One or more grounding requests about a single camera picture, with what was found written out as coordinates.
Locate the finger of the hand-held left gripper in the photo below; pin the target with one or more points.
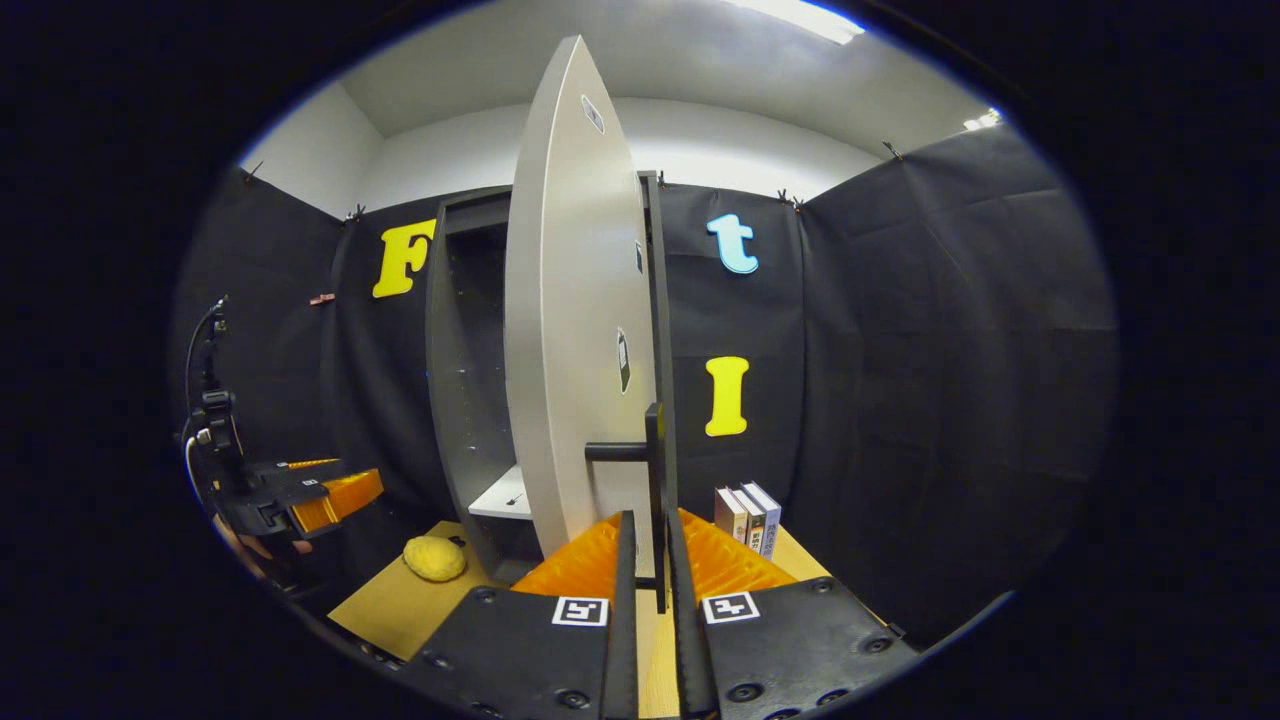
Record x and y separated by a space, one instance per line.
335 498
315 466

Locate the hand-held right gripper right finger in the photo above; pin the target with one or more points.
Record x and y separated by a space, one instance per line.
688 620

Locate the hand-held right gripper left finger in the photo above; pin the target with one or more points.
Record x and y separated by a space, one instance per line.
622 620

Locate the dark grey cabinet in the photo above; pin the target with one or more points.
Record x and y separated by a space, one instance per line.
465 380

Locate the white cabinet shelf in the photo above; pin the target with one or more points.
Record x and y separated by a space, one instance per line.
500 498

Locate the white purple book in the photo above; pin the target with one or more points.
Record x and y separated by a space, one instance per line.
730 515

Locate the dark tan book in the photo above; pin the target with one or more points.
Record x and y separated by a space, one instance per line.
752 525

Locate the yellow bumpy round object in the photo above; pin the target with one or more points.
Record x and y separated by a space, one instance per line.
435 558

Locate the grey blue book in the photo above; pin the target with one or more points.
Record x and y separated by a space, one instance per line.
768 520

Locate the black backdrop cloth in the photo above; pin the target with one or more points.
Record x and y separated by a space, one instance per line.
900 350

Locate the small ceiling light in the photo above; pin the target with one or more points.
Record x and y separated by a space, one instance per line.
983 120

